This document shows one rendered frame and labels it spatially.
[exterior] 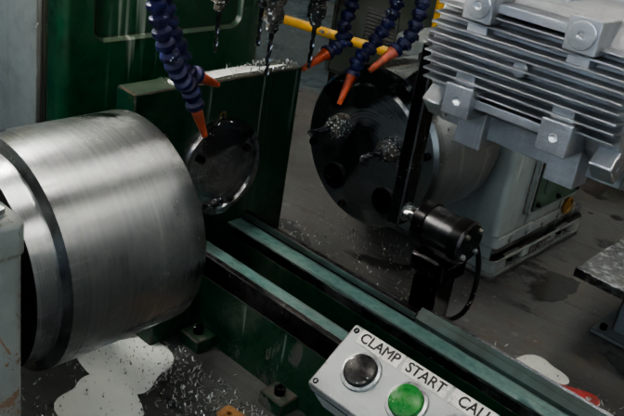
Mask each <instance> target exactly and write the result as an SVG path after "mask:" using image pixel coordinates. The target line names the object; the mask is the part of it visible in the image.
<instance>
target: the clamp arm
mask: <svg viewBox="0 0 624 416"><path fill-rule="evenodd" d="M432 45H433V43H432V42H425V43H423V47H422V52H421V53H419V57H418V62H420V64H419V69H418V73H417V78H416V83H415V87H414V91H413V96H412V101H411V105H410V110H409V118H408V122H407V127H406V132H405V136H404V141H403V146H402V150H401V154H400V159H399V163H397V164H396V170H395V172H396V181H395V185H394V190H393V195H392V200H391V203H390V208H389V213H388V217H387V221H388V222H390V223H392V224H394V225H396V226H399V225H401V224H404V223H406V222H409V220H408V219H407V218H406V217H404V216H403V215H405V216H407V215H408V211H406V210H405V208H406V207H407V209H409V210H410V209H412V206H413V203H414V199H415V195H416V190H417V186H418V182H419V177H420V173H421V169H422V165H423V157H424V153H425V148H426V144H427V139H428V136H429V131H430V127H431V122H432V119H433V113H432V112H429V111H428V109H427V108H426V106H425V104H424V101H423V95H424V94H425V93H426V91H427V90H428V88H429V87H430V86H431V84H432V83H433V81H432V80H431V79H428V78H426V77H423V75H424V74H426V73H428V72H431V71H429V70H427V69H425V68H423V66H424V65H427V64H431V61H429V60H426V59H423V57H426V56H430V55H431V54H432V52H430V51H427V50H424V49H425V48H426V47H428V46H432ZM413 207H415V206H413ZM415 208H416V207H415ZM404 210H405V211H404Z"/></svg>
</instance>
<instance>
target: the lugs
mask: <svg viewBox="0 0 624 416"><path fill-rule="evenodd" d="M445 89H446V88H445V87H442V86H439V85H437V84H434V83H432V84H431V86H430V87H429V88H428V90H427V91H426V93H425V94H424V95H423V97H422V99H423V101H424V104H425V106H426V108H427V109H428V111H429V112H432V113H433V114H436V115H438V116H441V117H443V118H445V117H447V115H448V114H447V113H445V112H443V111H441V105H442V101H443V96H444V93H445ZM589 167H590V172H591V176H592V177H594V178H597V179H599V180H602V181H604V182H606V183H608V184H611V185H613V184H614V183H615V182H616V180H617V179H618V177H619V175H620V173H621V172H622V170H623V169H624V164H623V157H622V153H618V152H615V151H612V150H611V149H606V148H604V147H601V146H598V148H597V149H596V151H595V152H594V153H593V155H592V156H591V158H590V160H589Z"/></svg>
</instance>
